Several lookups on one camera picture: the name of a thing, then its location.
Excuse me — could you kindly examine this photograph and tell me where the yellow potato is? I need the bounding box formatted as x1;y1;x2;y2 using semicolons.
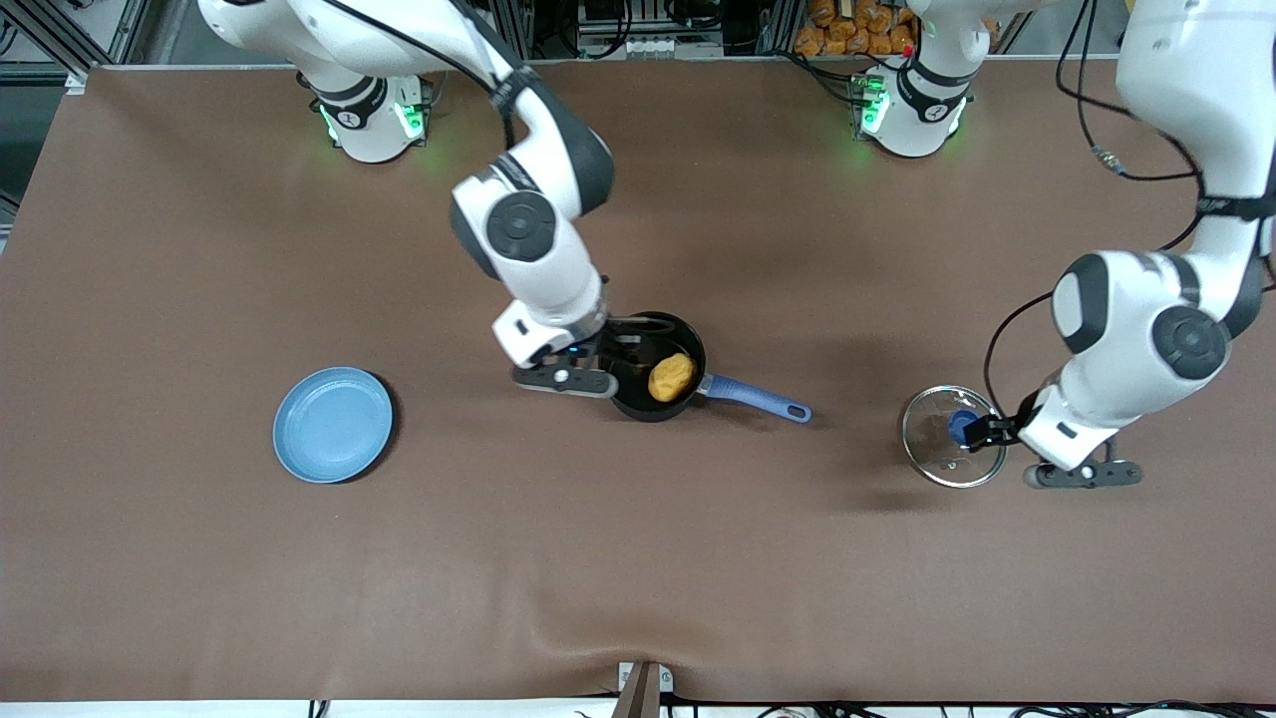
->
647;352;698;404

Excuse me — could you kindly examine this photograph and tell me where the glass lid with blue knob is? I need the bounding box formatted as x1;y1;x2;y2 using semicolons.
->
901;385;1009;490

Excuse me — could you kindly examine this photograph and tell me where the brown table cloth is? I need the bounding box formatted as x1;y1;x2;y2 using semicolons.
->
0;55;1276;705

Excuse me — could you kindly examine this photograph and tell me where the blue round plate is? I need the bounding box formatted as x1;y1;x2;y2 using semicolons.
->
272;365;396;485

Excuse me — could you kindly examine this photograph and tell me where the white power strip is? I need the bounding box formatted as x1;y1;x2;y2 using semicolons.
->
581;34;691;59

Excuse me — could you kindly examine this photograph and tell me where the pile of orange toy food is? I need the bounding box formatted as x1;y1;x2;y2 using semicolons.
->
794;0;918;58

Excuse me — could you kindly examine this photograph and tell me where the dark pot with blue handle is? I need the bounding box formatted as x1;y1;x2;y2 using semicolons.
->
605;311;813;426

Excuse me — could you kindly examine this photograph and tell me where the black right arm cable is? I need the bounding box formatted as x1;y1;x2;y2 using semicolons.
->
324;0;519;151

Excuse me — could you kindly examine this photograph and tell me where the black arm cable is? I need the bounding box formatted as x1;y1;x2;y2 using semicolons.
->
983;0;1212;425
324;0;519;151

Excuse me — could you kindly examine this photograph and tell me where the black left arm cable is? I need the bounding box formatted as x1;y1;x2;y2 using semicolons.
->
983;0;1212;425

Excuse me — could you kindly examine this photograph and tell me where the metal table edge bracket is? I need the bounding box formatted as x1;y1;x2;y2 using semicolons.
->
611;659;675;718

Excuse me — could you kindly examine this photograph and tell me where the aluminium frame profile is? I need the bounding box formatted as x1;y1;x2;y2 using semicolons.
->
0;0;151;96

